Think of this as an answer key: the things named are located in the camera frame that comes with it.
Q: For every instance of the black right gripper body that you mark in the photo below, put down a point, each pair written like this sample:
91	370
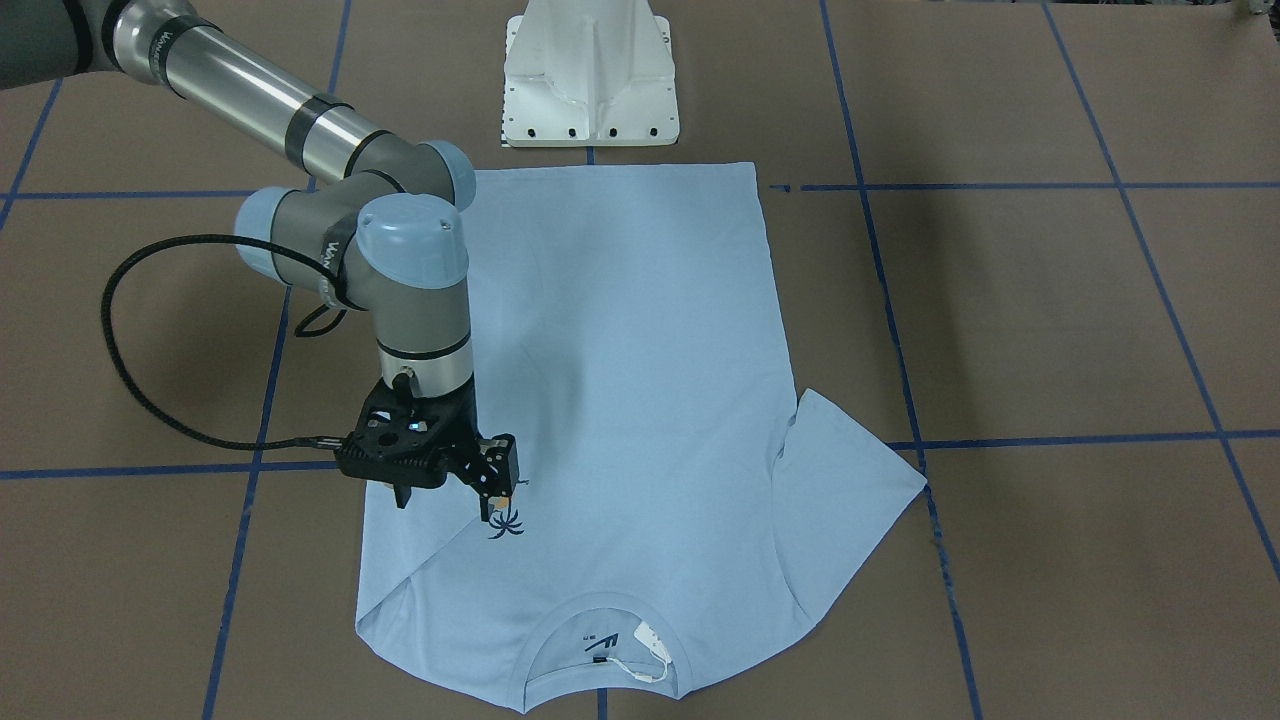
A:
497	463

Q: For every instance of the light blue t-shirt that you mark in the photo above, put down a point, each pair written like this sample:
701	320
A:
628	334

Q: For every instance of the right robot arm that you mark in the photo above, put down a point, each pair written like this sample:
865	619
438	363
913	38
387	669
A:
382	233

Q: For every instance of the white hang tag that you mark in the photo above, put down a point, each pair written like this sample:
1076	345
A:
656	670

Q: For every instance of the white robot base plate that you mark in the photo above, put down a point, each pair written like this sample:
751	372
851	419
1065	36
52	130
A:
589	73

